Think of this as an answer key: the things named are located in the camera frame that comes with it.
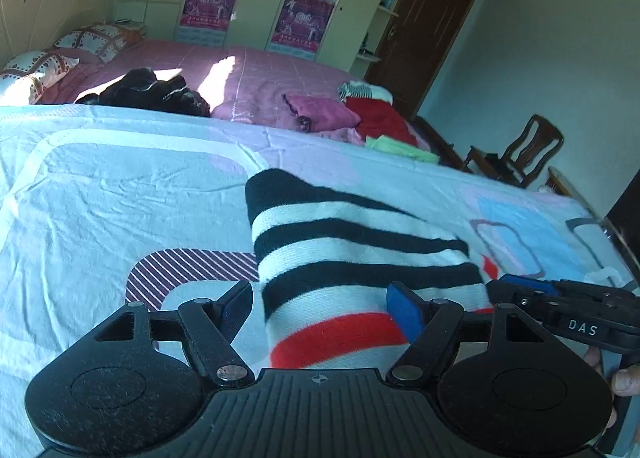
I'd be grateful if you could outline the heart print pillow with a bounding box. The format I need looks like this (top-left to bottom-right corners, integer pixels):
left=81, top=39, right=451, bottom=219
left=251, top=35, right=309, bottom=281
left=0, top=51, right=81, bottom=106
left=54, top=24, right=143, bottom=64

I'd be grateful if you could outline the black white red striped sweater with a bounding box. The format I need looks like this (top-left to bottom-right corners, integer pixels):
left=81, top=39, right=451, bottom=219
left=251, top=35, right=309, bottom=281
left=244, top=167, right=497, bottom=372

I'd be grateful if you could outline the person's right hand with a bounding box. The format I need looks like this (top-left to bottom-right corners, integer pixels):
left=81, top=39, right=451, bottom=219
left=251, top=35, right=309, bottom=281
left=582, top=345, right=640, bottom=439

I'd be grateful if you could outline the pink folded cloth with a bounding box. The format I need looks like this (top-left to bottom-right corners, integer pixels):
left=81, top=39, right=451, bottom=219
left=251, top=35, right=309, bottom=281
left=282, top=94, right=362, bottom=134

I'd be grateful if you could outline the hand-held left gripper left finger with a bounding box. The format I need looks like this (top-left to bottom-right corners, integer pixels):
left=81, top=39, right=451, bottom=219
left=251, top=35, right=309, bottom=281
left=92, top=280, right=254, bottom=387

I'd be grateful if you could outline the black clothing pile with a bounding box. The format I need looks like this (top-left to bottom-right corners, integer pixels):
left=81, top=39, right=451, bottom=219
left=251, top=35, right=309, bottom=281
left=75, top=67, right=211, bottom=118

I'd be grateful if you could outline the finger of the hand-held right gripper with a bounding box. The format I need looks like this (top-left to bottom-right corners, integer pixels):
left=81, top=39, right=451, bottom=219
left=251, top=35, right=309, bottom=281
left=486, top=280, right=552, bottom=325
left=500, top=273, right=561, bottom=296

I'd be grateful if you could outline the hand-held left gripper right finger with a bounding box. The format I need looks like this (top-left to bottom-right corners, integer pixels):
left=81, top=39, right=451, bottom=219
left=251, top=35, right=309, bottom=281
left=385, top=280, right=547, bottom=387

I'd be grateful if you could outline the pink bed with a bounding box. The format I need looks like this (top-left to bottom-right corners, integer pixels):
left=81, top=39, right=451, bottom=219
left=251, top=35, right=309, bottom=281
left=37, top=37, right=442, bottom=160

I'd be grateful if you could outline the black white striped small cloth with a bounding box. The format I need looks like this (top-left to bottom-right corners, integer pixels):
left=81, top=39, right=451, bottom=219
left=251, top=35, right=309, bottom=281
left=337, top=80, right=394, bottom=103

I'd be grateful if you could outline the magenta wall poster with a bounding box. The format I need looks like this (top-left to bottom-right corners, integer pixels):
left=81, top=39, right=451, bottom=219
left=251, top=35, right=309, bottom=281
left=270, top=0, right=334, bottom=55
left=178, top=0, right=242, bottom=35

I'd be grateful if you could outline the red garment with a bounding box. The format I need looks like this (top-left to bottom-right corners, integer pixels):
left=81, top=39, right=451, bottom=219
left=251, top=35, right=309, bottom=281
left=345, top=97, right=419, bottom=147

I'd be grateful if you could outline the dark wooden chair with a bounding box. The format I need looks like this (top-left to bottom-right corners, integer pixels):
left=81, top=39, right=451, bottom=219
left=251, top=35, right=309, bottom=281
left=462, top=114, right=565, bottom=189

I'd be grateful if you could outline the dark brown wooden door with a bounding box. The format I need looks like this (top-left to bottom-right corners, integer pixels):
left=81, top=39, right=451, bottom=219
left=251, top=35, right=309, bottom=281
left=363, top=0, right=484, bottom=120

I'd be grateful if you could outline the light green cloth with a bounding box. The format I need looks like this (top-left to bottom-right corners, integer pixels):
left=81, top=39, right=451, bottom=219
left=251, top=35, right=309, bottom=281
left=364, top=135, right=439, bottom=163

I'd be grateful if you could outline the dark panel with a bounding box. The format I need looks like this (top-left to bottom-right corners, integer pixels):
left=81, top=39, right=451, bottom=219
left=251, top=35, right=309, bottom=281
left=602, top=172, right=640, bottom=285

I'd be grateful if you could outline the dark wooden bed frame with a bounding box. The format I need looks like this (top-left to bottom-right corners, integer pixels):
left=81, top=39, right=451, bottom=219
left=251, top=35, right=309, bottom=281
left=410, top=115, right=474, bottom=172

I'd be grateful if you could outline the light blue patterned bed sheet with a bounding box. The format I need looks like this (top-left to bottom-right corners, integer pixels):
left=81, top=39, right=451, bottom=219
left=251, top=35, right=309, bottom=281
left=0, top=105, right=640, bottom=458

